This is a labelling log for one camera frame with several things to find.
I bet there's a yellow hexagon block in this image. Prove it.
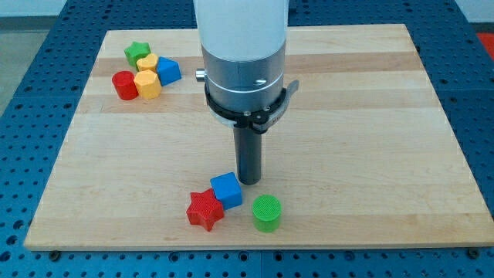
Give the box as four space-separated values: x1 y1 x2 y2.
134 69 161 100

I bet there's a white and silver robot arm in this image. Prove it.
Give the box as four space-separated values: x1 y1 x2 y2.
193 0 289 128

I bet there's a wooden board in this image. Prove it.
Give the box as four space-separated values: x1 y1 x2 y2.
24 25 493 251

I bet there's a blue cube block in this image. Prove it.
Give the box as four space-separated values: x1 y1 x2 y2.
210 172 242 210

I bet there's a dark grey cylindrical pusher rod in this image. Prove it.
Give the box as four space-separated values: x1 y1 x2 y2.
233 128 262 185

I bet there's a red cylinder block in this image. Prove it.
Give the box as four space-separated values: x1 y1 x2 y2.
112 71 138 100

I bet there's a black clamp ring with lever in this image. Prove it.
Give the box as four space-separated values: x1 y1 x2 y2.
204 80 300 135

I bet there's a blue triangular block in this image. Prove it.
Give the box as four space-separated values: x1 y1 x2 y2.
157 56 181 86

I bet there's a red star block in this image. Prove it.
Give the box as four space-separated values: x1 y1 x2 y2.
186 188 225 232

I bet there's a small yellow pentagon block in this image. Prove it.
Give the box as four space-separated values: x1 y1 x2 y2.
136 53 159 73

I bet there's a green star block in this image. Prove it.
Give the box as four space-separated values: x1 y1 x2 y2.
124 42 151 68

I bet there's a green cylinder block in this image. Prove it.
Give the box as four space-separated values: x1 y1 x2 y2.
252 195 282 232

